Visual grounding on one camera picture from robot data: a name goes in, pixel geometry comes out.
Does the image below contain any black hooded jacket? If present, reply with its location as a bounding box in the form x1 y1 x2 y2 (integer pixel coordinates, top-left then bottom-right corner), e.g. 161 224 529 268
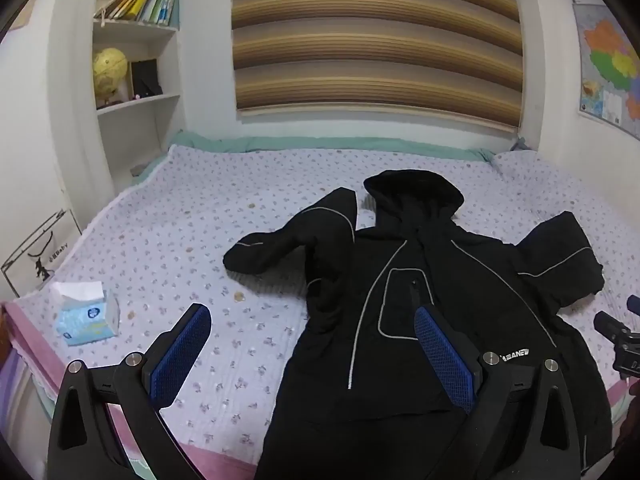
224 170 612 479

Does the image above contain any tissue pack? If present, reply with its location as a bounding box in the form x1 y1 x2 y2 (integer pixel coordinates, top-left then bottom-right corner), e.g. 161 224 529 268
51 281 119 347

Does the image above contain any floral quilted bedspread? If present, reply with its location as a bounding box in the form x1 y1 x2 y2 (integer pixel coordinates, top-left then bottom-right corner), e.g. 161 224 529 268
6 145 639 479

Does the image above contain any green bed sheet edge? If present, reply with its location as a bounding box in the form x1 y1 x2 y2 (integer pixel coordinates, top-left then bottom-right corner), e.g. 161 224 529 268
134 130 497 183

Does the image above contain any white bookshelf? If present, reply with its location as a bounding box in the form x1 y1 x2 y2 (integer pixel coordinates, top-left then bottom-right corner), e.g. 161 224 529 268
92 0 186 193

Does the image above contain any colourful wall map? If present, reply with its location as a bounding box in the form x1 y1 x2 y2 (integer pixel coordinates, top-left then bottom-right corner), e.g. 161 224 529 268
573 2 639 139

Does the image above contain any black picture frame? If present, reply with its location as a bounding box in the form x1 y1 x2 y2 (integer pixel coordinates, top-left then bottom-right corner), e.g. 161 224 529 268
129 58 163 99

